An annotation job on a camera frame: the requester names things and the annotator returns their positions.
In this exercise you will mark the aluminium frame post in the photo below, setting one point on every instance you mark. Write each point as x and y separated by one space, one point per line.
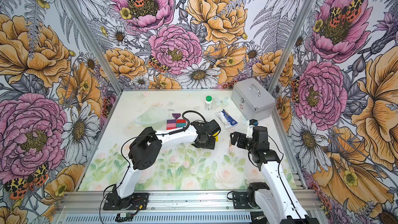
81 23
301 18

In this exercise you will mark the left aluminium frame post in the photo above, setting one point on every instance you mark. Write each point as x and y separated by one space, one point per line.
81 23

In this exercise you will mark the teal rectangular block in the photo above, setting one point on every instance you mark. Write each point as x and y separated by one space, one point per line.
179 125

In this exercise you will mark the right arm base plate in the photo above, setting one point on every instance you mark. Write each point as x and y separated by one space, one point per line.
241 200

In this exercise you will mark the purple triangular block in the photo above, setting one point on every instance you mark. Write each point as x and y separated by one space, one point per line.
176 115

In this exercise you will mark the small green circuit board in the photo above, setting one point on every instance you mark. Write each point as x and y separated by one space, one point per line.
123 217

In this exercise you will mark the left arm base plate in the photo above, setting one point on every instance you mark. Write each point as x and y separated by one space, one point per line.
137 201

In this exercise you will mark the blue white plastic packet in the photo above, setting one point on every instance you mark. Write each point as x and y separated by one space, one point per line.
226 119

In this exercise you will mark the pink rectangular block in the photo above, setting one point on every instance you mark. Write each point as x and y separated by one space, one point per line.
171 125

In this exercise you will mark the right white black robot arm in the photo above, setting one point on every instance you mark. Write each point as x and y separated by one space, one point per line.
275 198

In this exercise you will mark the aluminium front rail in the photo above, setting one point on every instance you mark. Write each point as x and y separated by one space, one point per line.
88 202

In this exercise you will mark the white bottle green cap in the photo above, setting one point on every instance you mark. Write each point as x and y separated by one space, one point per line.
208 103

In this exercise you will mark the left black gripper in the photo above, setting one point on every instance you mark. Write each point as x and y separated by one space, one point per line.
210 145

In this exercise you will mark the right aluminium frame post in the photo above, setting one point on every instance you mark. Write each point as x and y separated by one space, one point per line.
301 18

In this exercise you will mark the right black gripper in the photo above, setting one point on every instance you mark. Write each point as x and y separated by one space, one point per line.
242 137

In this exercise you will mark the silver metal case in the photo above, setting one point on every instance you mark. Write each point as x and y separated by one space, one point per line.
252 99

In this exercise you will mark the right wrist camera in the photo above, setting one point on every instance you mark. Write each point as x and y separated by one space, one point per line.
250 126

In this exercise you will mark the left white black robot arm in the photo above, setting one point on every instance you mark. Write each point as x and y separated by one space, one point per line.
145 149

